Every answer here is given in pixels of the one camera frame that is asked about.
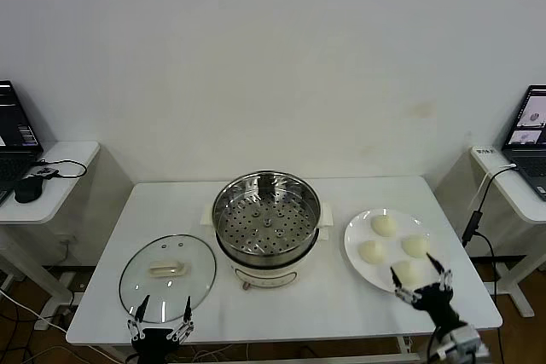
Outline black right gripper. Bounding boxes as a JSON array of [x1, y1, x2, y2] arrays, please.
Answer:
[[390, 251, 464, 331]]

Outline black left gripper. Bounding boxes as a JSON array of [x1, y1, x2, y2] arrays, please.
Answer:
[[126, 294, 196, 364]]

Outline white steamed baozi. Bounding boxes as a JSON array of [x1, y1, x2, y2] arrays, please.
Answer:
[[369, 214, 398, 238], [400, 234, 431, 259], [357, 239, 387, 265], [390, 259, 425, 287]]

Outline round glass lid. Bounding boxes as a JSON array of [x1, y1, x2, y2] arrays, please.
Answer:
[[118, 234, 218, 325]]

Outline perforated steel steamer basket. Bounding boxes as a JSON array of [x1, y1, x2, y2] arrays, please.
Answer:
[[212, 170, 322, 257]]

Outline round white plate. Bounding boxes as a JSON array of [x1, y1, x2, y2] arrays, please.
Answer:
[[343, 208, 446, 296]]

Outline cream electric cooker pot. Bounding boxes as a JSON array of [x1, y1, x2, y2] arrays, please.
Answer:
[[200, 199, 334, 292]]

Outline white side desk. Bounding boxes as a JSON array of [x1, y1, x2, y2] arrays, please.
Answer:
[[0, 140, 102, 312], [468, 145, 546, 318]]

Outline dark grey open laptop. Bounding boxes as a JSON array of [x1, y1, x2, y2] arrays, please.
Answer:
[[501, 84, 546, 202]]

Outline black computer mouse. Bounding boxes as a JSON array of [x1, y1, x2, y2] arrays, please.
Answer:
[[14, 175, 44, 204]]

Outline black open laptop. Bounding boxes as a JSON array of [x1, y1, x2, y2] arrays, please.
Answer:
[[0, 79, 45, 205]]

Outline black cable with adapter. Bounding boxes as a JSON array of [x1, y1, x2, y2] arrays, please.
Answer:
[[460, 165, 521, 364]]

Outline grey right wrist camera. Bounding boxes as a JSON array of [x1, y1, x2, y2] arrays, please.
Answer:
[[443, 323, 490, 360]]

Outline thin white cable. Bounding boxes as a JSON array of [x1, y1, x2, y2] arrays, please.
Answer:
[[468, 162, 518, 211]]

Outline white table frame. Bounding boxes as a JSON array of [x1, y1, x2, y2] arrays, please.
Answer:
[[157, 332, 427, 364]]

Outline black usb hub with cable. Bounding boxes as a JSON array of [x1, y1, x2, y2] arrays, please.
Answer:
[[32, 158, 88, 181]]

